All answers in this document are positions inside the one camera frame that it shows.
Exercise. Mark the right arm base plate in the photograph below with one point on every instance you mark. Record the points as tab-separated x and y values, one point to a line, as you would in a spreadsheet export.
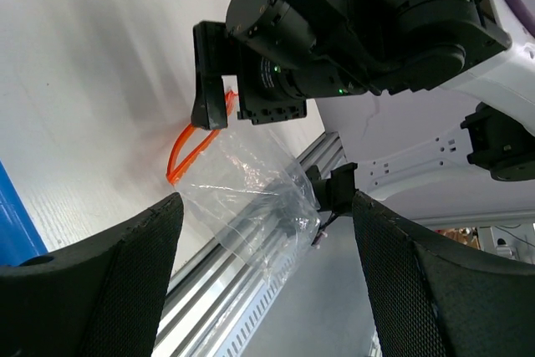
334	194

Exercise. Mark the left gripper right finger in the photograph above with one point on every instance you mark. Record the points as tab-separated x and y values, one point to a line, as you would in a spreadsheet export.
432	296

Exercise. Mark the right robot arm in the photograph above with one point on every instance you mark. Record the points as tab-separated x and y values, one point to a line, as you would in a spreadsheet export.
483	48

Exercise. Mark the clear zip top bag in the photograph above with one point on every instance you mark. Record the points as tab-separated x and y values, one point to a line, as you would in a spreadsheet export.
238	182

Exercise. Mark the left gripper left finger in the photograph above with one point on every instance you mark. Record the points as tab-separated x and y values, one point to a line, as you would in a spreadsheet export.
102	296

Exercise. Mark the blue plastic tray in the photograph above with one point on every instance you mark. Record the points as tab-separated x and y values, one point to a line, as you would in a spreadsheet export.
20	240

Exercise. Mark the slotted cable duct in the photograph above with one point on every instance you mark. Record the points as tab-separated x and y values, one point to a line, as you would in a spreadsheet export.
249	308

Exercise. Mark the aluminium mounting rail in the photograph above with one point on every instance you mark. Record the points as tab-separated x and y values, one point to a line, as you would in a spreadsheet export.
212	263

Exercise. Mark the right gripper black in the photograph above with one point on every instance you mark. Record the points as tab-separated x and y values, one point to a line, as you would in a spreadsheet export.
289	51

